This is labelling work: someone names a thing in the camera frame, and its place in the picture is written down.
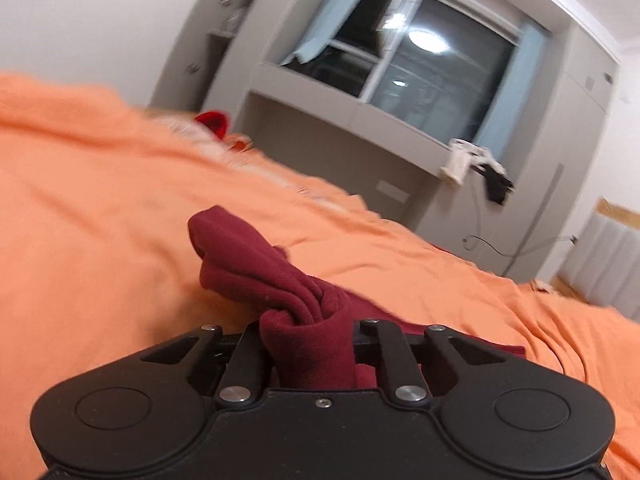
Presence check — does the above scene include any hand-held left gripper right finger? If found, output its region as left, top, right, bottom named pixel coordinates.
left=353, top=318, right=507, bottom=407

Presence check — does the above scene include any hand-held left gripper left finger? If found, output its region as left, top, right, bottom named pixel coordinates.
left=140, top=322, right=275, bottom=407

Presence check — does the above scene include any dark red long-sleeve shirt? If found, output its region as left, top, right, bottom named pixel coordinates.
left=187, top=205, right=526, bottom=391

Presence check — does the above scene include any white socket plate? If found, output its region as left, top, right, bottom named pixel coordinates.
left=376, top=180, right=412, bottom=203

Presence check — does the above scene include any black garment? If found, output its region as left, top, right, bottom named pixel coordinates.
left=472, top=162, right=515, bottom=206

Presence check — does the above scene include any white garment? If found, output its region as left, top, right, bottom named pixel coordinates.
left=440, top=138, right=501, bottom=186

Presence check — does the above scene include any orange bed sheet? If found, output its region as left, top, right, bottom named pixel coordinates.
left=0, top=72, right=640, bottom=480

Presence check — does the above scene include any patterned orange pillow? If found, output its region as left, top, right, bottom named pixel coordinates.
left=150, top=112, right=346, bottom=208

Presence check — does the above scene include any grey padded wooden headboard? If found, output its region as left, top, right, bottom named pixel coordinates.
left=552, top=197, right=640, bottom=322

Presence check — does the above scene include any red plush item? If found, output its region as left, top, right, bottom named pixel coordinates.
left=194, top=110, right=230, bottom=140

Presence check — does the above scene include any grey window bench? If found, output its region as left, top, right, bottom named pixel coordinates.
left=240, top=62, right=451, bottom=221

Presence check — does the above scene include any large window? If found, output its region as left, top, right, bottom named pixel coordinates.
left=300, top=0, right=521, bottom=143

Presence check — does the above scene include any light blue curtain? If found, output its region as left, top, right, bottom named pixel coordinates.
left=292, top=0, right=383, bottom=63
left=472, top=25, right=546, bottom=156

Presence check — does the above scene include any open grey wardrobe door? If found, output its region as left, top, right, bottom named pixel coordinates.
left=149, top=0, right=246, bottom=111

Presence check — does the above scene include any grey built-in wardrobe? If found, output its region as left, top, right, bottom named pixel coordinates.
left=200, top=0, right=311, bottom=121

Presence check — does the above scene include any open window sash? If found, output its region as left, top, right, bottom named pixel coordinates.
left=380, top=0, right=426, bottom=56

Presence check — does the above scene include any black cable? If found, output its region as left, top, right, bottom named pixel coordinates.
left=462, top=170, right=576, bottom=261

